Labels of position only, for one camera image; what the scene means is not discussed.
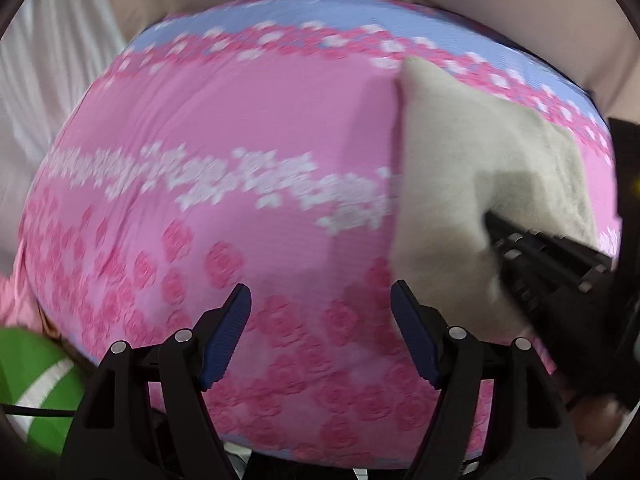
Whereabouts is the green bag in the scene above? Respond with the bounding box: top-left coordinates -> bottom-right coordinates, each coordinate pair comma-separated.
0,327 -> 88,461

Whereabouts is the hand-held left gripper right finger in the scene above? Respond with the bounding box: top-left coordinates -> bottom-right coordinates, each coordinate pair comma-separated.
390,280 -> 586,480

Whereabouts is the pink floral bed sheet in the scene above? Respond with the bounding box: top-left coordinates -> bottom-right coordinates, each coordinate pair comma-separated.
20,0 -> 623,468

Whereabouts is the cream sweater with black hearts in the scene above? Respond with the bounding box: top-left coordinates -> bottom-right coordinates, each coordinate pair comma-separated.
390,56 -> 601,346

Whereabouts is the pink crumpled cloth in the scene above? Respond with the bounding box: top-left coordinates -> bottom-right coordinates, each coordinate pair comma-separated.
0,250 -> 46,331

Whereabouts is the black cable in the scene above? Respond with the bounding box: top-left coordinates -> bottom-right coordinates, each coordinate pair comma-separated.
0,404 -> 76,418

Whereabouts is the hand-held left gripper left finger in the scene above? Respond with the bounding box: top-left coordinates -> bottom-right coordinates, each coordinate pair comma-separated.
60,284 -> 252,480

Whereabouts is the white satin curtain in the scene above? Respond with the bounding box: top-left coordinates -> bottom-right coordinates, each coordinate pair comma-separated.
0,0 -> 131,261

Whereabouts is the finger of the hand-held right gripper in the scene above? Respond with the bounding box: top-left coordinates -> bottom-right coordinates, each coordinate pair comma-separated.
495,242 -> 601,331
485,212 -> 613,273

